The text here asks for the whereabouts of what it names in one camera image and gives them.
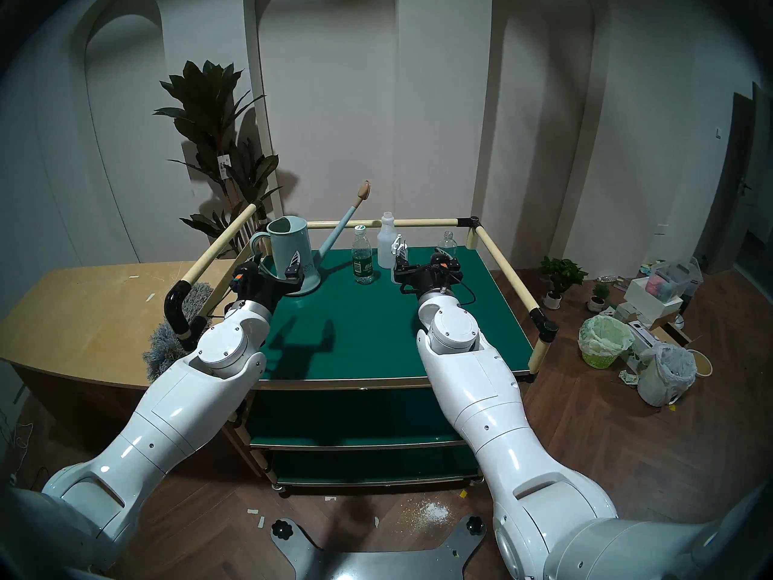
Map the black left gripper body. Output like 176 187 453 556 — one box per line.
231 260 304 313

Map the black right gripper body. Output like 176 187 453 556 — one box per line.
393 260 464 296

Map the grey fluffy duster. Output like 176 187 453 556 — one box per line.
143 282 214 383

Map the white powder pile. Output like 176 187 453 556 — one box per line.
411 499 452 525

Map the green three-tier shelf cart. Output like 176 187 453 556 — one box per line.
164 201 559 495

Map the light blue watering can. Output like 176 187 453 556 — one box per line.
249 181 371 297

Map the tall white plastic bottle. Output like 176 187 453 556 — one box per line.
377 212 399 269

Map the white capped squeeze bottle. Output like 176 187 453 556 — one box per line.
390 234 409 285

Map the green label water bottle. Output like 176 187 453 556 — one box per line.
352 225 374 285

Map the bushy small potted plant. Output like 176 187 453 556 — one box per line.
539 257 588 311

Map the tall dark leafy plant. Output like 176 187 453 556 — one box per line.
153 59 283 256

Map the green lined waste basket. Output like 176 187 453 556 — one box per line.
579 315 635 369

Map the light wooden table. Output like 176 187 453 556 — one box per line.
0 260 260 395

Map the white cardboard box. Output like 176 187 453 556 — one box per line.
624 277 683 326

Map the white open carton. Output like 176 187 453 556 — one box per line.
622 320 662 374

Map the clear plastic storage box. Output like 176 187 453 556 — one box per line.
645 257 703 305

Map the brown cardboard box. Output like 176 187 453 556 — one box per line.
649 322 693 347

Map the white plastic bag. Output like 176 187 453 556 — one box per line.
637 343 697 407

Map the dark door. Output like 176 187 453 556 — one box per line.
694 83 773 277

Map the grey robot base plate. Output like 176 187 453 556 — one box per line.
270 515 487 580

